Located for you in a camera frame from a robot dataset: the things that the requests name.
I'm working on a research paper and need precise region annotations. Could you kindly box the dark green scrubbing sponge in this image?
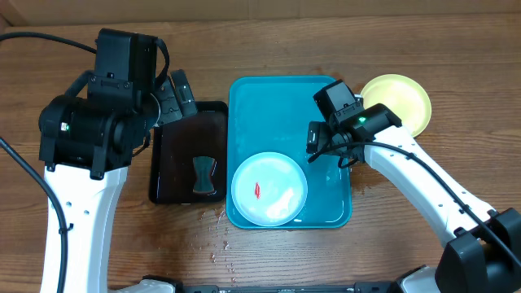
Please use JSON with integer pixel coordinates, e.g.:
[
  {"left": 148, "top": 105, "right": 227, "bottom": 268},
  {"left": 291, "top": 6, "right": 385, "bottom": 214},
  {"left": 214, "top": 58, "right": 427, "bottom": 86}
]
[{"left": 192, "top": 156, "right": 216, "bottom": 195}]

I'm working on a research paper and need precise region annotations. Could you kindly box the light blue plate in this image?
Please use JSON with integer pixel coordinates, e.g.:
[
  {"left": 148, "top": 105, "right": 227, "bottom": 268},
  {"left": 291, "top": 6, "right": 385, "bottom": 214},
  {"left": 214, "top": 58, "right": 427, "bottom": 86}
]
[{"left": 230, "top": 152, "right": 308, "bottom": 227}]

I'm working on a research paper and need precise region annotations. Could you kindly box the yellow plate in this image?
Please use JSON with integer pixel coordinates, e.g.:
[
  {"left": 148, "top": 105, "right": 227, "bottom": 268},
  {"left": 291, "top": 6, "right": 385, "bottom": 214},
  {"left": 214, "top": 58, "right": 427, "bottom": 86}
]
[{"left": 361, "top": 74, "right": 432, "bottom": 138}]

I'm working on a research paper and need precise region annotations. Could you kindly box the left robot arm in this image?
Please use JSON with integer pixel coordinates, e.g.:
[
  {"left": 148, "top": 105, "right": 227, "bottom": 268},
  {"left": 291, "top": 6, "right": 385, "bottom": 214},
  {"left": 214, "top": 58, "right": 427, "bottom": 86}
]
[{"left": 38, "top": 28, "right": 197, "bottom": 292}]

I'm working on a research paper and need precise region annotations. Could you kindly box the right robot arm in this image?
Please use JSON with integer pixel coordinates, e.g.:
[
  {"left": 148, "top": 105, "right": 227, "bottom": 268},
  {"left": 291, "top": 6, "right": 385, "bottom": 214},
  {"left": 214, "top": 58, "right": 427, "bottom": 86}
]
[{"left": 306, "top": 80, "right": 520, "bottom": 292}]

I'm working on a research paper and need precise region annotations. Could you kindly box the black plastic tray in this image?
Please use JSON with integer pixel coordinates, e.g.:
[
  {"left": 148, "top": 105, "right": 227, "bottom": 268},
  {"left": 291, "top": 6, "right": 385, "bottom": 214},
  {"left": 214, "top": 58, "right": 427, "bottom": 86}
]
[{"left": 148, "top": 101, "right": 228, "bottom": 204}]

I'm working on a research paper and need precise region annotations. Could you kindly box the teal plastic tray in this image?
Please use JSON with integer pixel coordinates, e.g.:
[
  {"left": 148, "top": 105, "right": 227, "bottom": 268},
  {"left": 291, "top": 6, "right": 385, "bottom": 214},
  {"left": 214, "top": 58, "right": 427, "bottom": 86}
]
[{"left": 227, "top": 75, "right": 352, "bottom": 230}]

